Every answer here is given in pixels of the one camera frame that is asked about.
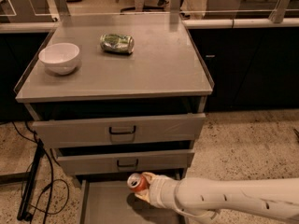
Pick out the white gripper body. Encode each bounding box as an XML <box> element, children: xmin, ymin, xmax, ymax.
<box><xmin>149</xmin><ymin>175</ymin><xmax>180</xmax><ymax>209</ymax></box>

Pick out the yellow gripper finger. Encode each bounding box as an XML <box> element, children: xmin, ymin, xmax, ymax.
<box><xmin>142</xmin><ymin>172</ymin><xmax>156</xmax><ymax>185</ymax></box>
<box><xmin>135</xmin><ymin>192</ymin><xmax>150</xmax><ymax>203</ymax></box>

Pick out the red coke can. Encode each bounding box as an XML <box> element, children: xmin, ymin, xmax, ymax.
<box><xmin>127</xmin><ymin>173</ymin><xmax>149</xmax><ymax>193</ymax></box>

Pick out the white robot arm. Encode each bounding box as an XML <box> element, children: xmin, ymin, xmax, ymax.
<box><xmin>127</xmin><ymin>172</ymin><xmax>299</xmax><ymax>224</ymax></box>

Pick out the open bottom grey drawer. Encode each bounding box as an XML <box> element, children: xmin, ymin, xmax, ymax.
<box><xmin>76</xmin><ymin>173</ymin><xmax>190</xmax><ymax>224</ymax></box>

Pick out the middle grey drawer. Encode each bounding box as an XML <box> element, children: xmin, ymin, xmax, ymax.
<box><xmin>57</xmin><ymin>149</ymin><xmax>194</xmax><ymax>175</ymax></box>

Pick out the grey drawer cabinet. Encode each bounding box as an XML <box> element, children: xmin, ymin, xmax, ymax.
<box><xmin>17</xmin><ymin>25</ymin><xmax>213</xmax><ymax>177</ymax></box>

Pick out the top grey drawer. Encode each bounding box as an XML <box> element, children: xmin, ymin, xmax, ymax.
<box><xmin>33</xmin><ymin>113</ymin><xmax>206</xmax><ymax>148</ymax></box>

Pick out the crushed green soda can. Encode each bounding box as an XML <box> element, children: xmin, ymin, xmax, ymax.
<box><xmin>100</xmin><ymin>34</ymin><xmax>135</xmax><ymax>54</ymax></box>

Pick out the black metal floor bar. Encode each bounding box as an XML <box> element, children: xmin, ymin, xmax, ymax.
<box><xmin>17</xmin><ymin>141</ymin><xmax>43</xmax><ymax>221</ymax></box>

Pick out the white ceramic bowl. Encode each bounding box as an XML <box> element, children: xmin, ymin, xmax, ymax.
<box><xmin>38</xmin><ymin>43</ymin><xmax>80</xmax><ymax>75</ymax></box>

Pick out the black middle drawer handle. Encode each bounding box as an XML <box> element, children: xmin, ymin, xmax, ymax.
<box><xmin>117</xmin><ymin>159</ymin><xmax>138</xmax><ymax>168</ymax></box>

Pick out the black drawer handle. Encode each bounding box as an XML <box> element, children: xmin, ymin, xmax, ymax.
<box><xmin>117</xmin><ymin>159</ymin><xmax>138</xmax><ymax>168</ymax></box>
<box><xmin>108</xmin><ymin>125</ymin><xmax>136</xmax><ymax>135</ymax></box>

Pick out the black top drawer handle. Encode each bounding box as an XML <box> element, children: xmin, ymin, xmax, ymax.
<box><xmin>108</xmin><ymin>125</ymin><xmax>136</xmax><ymax>135</ymax></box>

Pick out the black floor cable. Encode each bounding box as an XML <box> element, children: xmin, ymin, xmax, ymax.
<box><xmin>10</xmin><ymin>121</ymin><xmax>70</xmax><ymax>224</ymax></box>

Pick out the white horizontal rail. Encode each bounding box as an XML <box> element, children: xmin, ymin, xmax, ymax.
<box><xmin>0</xmin><ymin>15</ymin><xmax>299</xmax><ymax>34</ymax></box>

